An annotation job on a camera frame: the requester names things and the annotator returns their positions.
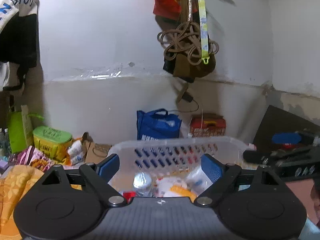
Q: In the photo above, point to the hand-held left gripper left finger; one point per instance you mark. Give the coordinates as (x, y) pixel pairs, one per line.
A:
(109, 167)

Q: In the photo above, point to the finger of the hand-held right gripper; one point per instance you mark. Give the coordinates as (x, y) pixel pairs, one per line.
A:
(286, 138)
(255, 156)

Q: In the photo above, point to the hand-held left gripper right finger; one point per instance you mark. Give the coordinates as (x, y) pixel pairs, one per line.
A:
(212, 168)

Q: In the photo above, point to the white and orange packets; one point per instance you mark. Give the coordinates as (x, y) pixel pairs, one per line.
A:
(175, 187)

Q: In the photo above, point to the clear plastic basket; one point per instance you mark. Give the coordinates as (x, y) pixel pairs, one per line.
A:
(175, 146)

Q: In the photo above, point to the person's right hand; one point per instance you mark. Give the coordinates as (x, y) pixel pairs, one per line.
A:
(315, 202)

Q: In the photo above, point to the dark board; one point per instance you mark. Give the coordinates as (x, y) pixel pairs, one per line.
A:
(277, 122)

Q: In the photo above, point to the brown paper bag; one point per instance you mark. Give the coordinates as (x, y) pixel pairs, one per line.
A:
(96, 150)

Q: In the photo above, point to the white crumpled packets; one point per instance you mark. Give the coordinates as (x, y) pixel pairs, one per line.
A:
(75, 152)

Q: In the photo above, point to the red gift box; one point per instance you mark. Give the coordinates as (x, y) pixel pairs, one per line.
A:
(208, 126)

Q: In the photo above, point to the blue shopping bag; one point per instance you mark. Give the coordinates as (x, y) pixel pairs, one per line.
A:
(157, 126)

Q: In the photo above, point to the yellow box with green lid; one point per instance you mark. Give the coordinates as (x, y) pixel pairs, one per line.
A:
(50, 140)

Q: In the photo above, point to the pink striped cloth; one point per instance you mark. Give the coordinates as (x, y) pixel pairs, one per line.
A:
(35, 158)

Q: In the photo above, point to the orange patterned blanket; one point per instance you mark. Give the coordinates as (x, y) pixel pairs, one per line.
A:
(15, 187)

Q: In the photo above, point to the green paper bag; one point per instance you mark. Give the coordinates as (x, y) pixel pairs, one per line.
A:
(17, 132)

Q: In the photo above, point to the olive brown hanging bag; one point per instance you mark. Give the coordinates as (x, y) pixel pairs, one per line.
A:
(200, 68)

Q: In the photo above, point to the clear water bottles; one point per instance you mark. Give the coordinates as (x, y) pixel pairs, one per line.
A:
(3, 142)

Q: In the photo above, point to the white and black hoodie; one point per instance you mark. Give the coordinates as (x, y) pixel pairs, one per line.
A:
(17, 30)

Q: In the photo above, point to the red hanging bag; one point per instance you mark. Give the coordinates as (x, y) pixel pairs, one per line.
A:
(166, 1)

